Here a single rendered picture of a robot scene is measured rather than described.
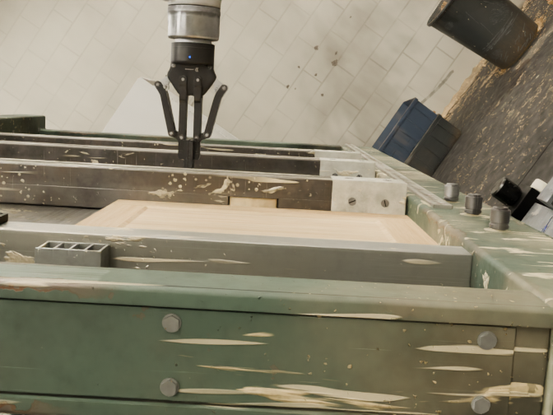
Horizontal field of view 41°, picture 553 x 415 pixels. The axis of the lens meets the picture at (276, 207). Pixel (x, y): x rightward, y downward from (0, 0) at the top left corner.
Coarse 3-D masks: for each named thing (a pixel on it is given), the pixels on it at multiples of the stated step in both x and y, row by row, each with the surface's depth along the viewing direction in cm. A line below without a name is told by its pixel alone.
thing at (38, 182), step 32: (0, 160) 125; (32, 160) 128; (0, 192) 124; (32, 192) 124; (64, 192) 124; (96, 192) 123; (128, 192) 123; (160, 192) 123; (192, 192) 123; (224, 192) 123; (256, 192) 123; (288, 192) 123; (320, 192) 123; (352, 192) 123; (384, 192) 123
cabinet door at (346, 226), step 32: (96, 224) 99; (128, 224) 102; (160, 224) 103; (192, 224) 105; (224, 224) 106; (256, 224) 108; (288, 224) 109; (320, 224) 111; (352, 224) 113; (384, 224) 112
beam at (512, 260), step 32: (384, 160) 207; (416, 224) 115; (448, 224) 96; (480, 224) 97; (512, 224) 98; (480, 256) 78; (512, 256) 76; (544, 256) 77; (512, 288) 67; (544, 288) 63
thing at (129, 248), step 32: (32, 224) 85; (0, 256) 81; (32, 256) 81; (128, 256) 81; (160, 256) 81; (192, 256) 81; (224, 256) 81; (256, 256) 81; (288, 256) 81; (320, 256) 81; (352, 256) 81; (384, 256) 81; (416, 256) 81; (448, 256) 81
